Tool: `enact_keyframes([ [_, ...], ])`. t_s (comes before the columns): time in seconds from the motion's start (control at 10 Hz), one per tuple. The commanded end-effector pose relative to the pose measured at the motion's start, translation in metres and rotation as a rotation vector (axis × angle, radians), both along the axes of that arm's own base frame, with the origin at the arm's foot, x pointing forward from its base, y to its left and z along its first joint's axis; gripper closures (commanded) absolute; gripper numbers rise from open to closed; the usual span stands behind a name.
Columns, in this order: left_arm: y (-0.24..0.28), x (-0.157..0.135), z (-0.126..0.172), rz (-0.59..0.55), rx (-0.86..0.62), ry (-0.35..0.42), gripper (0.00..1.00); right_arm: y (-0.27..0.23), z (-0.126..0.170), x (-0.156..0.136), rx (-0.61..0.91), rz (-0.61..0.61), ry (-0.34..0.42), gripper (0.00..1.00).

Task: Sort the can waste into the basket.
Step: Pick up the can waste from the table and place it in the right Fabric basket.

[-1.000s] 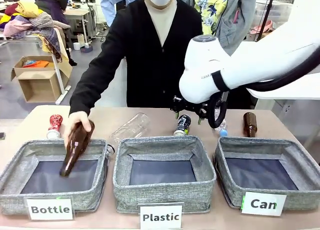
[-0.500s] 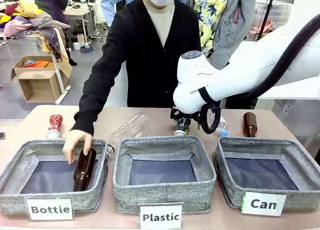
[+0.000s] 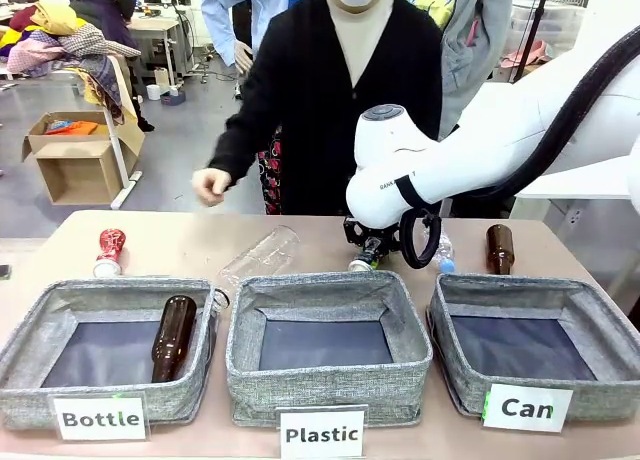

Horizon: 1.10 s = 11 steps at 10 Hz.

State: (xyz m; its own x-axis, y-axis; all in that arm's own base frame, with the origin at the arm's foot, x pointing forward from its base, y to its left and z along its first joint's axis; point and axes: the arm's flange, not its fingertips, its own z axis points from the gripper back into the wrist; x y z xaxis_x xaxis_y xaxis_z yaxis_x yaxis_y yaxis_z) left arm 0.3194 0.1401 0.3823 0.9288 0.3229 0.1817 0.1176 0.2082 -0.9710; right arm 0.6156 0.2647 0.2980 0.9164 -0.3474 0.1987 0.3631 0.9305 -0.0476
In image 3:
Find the white folding table frame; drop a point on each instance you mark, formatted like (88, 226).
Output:
(117, 145)

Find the person in grey hoodie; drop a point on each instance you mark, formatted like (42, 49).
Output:
(470, 45)

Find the background wooden desk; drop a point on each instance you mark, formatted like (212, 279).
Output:
(155, 35)

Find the open cardboard box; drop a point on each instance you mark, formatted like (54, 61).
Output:
(80, 160)

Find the black stand pole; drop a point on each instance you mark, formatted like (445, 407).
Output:
(533, 30)

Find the grey fabric basket bottle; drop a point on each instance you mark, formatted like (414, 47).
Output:
(105, 350)

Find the grey fabric basket can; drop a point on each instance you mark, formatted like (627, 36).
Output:
(540, 340)

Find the white side table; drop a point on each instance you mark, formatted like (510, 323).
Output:
(575, 185)

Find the white label card Can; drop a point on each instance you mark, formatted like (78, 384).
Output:
(527, 408)

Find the red patterned drink can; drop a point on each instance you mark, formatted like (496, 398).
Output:
(111, 252)

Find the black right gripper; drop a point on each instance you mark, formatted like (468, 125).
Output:
(359, 232)

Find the person's right hand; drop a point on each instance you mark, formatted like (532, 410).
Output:
(212, 186)

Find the brown glass bottle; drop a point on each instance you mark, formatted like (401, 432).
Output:
(174, 340)
(500, 250)

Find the grey fabric basket plastic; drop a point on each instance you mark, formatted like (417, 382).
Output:
(325, 345)

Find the clear plastic cup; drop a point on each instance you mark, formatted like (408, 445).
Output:
(262, 260)

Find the silver white drink can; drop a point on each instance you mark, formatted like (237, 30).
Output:
(360, 266)

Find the pile of colourful clothes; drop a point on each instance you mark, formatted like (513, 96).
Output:
(55, 40)

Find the pink cloth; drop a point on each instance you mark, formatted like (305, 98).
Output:
(529, 56)

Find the small clear plastic bottle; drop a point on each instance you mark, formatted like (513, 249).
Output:
(220, 298)

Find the person in black cardigan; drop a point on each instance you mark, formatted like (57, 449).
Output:
(330, 105)

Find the black phone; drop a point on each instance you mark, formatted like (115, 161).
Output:
(4, 271)

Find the light blue shirt figure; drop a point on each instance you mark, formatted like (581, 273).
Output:
(245, 15)

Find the person in dark jacket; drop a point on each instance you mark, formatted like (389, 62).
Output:
(105, 10)

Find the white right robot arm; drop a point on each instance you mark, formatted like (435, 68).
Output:
(490, 145)

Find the white label card Plastic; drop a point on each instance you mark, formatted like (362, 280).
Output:
(322, 434)

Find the clear bottle with blue cap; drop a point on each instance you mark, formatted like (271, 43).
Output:
(443, 257)

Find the white label card Bottle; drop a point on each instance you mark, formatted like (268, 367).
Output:
(101, 418)

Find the person's right forearm black sleeve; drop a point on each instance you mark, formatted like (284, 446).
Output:
(240, 140)

